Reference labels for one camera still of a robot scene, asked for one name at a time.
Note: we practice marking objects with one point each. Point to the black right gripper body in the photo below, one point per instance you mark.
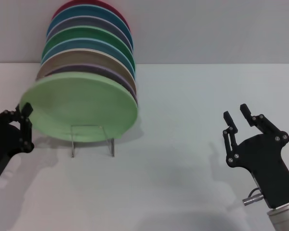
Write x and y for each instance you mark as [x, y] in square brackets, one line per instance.
[265, 158]

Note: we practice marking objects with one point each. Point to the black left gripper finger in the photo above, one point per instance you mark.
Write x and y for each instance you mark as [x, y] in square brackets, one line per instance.
[13, 115]
[26, 127]

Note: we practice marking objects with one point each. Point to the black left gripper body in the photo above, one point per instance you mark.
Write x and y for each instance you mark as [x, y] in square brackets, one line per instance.
[4, 139]

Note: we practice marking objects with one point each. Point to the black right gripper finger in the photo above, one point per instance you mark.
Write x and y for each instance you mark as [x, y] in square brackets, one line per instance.
[231, 125]
[262, 122]

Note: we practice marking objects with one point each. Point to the light green plate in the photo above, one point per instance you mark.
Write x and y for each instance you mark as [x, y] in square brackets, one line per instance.
[82, 106]

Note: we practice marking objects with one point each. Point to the clear acrylic plate rack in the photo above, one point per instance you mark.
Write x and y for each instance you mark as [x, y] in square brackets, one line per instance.
[72, 146]

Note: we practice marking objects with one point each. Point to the lilac plate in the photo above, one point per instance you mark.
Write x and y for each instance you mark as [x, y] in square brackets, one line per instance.
[86, 68]

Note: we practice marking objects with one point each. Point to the tan plate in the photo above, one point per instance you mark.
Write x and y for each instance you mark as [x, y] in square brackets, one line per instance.
[82, 56]

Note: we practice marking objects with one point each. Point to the light blue plate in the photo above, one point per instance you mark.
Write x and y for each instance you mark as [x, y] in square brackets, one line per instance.
[86, 43]

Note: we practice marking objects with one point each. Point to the dark green plate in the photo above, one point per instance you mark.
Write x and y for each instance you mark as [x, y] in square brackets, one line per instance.
[86, 32]

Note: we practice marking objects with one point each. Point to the grey purple plate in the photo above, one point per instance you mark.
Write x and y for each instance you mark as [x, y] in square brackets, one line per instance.
[86, 21]

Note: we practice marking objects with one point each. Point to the teal blue plate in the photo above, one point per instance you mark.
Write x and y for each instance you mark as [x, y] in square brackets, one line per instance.
[86, 12]

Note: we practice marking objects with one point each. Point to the red plate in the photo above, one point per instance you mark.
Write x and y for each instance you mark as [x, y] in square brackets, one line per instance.
[91, 2]

